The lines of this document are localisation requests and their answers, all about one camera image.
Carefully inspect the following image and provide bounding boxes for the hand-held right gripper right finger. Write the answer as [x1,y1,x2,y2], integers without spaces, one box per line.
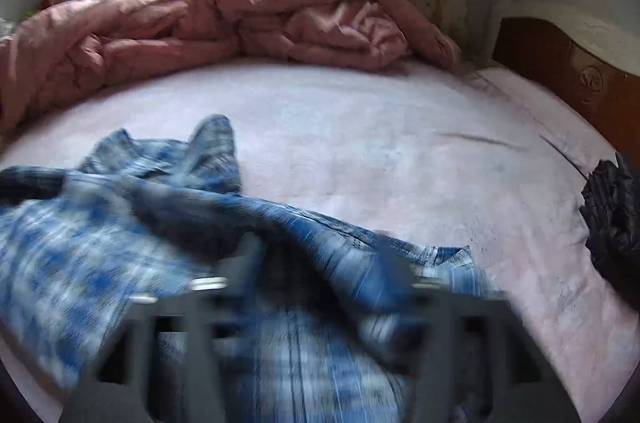
[372,230,583,423]

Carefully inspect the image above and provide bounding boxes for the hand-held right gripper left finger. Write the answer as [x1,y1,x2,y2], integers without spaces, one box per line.
[59,235,268,423]

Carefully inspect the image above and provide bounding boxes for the blue plaid shirt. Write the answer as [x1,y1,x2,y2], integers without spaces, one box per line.
[0,114,511,423]

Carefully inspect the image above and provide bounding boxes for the bed with pink sheet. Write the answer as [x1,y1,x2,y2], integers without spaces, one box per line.
[0,53,640,423]

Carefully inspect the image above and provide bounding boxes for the black cloth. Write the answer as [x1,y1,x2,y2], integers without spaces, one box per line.
[579,152,640,291]

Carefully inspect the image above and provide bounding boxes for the pink quilt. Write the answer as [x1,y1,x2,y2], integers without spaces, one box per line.
[0,0,463,138]

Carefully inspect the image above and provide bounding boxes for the wooden headboard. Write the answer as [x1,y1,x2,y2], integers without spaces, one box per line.
[492,17,640,154]

